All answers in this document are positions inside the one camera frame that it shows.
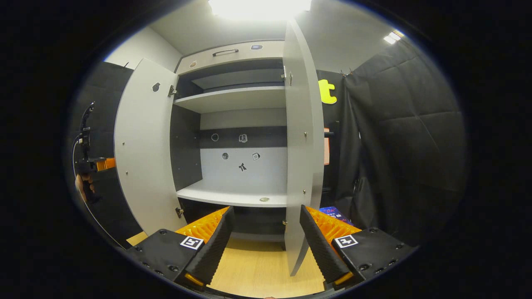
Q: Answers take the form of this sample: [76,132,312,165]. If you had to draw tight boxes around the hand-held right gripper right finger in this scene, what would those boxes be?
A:
[299,204,418,291]

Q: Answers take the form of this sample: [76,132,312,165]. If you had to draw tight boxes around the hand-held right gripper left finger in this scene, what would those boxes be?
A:
[125,206,236,288]

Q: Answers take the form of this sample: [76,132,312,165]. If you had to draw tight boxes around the grey shoe cabinet door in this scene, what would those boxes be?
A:
[283,17,325,277]
[114,58,187,236]

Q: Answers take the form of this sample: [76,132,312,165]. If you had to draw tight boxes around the grey double-door shoe cabinet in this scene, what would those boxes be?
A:
[114,17,325,277]

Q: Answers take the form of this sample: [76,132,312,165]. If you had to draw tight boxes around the white cabinet shelf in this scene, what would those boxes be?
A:
[174,86,287,114]
[176,179,288,208]

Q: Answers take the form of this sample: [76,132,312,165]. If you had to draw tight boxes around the blue book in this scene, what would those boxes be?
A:
[319,206,354,227]

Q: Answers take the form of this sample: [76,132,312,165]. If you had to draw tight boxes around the black backdrop cloth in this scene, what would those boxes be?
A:
[69,39,466,250]

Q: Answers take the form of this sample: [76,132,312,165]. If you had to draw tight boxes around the large ceiling light panel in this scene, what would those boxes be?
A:
[208,0,312,21]

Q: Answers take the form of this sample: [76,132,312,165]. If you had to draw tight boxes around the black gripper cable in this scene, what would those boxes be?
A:
[71,133,127,250]

